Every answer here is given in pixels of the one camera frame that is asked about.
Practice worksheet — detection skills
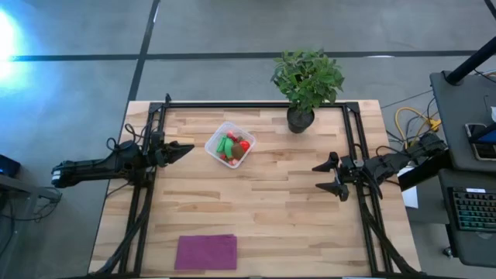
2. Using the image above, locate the purple folded cloth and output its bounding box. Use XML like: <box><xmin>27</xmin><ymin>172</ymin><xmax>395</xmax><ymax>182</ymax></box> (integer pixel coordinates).
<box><xmin>174</xmin><ymin>233</ymin><xmax>238</xmax><ymax>271</ymax></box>

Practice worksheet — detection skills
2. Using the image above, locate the black backlit keyboard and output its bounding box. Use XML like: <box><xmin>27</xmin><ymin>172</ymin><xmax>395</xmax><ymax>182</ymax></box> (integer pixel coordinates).
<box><xmin>447</xmin><ymin>187</ymin><xmax>496</xmax><ymax>233</ymax></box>

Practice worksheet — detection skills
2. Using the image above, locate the black aluminium table frame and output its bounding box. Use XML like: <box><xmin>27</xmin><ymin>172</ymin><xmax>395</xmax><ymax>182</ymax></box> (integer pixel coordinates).
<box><xmin>88</xmin><ymin>92</ymin><xmax>427</xmax><ymax>279</ymax></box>

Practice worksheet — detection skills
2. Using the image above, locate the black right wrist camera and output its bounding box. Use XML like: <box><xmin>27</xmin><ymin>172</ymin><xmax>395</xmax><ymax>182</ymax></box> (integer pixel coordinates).
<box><xmin>347</xmin><ymin>157</ymin><xmax>366</xmax><ymax>174</ymax></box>

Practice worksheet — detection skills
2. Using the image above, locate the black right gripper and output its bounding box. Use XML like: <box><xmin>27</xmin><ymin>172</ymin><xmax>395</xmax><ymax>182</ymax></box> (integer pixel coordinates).
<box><xmin>312</xmin><ymin>151</ymin><xmax>370</xmax><ymax>202</ymax></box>

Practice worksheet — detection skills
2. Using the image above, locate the clear plastic tupperware container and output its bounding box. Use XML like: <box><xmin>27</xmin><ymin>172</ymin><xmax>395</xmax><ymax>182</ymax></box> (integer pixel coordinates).
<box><xmin>204</xmin><ymin>121</ymin><xmax>257</xmax><ymax>168</ymax></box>

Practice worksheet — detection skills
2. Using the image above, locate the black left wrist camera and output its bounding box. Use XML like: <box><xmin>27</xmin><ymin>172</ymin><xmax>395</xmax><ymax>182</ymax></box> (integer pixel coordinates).
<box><xmin>149</xmin><ymin>130</ymin><xmax>166</xmax><ymax>147</ymax></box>

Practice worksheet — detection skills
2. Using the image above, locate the white paper sheet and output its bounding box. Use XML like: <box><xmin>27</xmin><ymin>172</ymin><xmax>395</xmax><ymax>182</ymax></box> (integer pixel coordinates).
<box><xmin>401</xmin><ymin>166</ymin><xmax>420</xmax><ymax>209</ymax></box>

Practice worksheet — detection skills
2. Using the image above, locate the black pole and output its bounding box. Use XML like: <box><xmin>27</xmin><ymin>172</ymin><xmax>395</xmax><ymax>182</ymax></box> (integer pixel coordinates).
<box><xmin>444</xmin><ymin>36</ymin><xmax>496</xmax><ymax>86</ymax></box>

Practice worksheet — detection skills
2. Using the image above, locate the smartphone with dark screen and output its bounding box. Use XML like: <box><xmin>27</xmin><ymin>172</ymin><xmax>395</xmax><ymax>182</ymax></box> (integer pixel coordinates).
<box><xmin>464</xmin><ymin>122</ymin><xmax>496</xmax><ymax>162</ymax></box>

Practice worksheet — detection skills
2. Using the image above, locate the green potted plant black pot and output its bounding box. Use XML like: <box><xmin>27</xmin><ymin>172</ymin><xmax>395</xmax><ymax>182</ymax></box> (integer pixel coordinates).
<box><xmin>270</xmin><ymin>48</ymin><xmax>346</xmax><ymax>135</ymax></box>

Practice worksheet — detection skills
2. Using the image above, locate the yellow cable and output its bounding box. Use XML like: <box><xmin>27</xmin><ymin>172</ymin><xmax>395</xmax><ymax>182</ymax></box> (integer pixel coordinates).
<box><xmin>394</xmin><ymin>106</ymin><xmax>443</xmax><ymax>145</ymax></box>

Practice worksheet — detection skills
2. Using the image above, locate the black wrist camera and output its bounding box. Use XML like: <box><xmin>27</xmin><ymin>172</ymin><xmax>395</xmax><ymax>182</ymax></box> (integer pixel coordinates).
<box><xmin>149</xmin><ymin>130</ymin><xmax>166</xmax><ymax>147</ymax></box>
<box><xmin>347</xmin><ymin>157</ymin><xmax>366</xmax><ymax>174</ymax></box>

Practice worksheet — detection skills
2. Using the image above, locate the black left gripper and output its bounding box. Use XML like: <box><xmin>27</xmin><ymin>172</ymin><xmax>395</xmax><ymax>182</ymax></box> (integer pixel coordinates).
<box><xmin>145</xmin><ymin>141</ymin><xmax>196</xmax><ymax>169</ymax></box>

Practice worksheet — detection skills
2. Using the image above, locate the black box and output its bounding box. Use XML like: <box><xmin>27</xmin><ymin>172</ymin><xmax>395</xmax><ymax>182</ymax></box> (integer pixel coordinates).
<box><xmin>0</xmin><ymin>153</ymin><xmax>22</xmax><ymax>179</ymax></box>

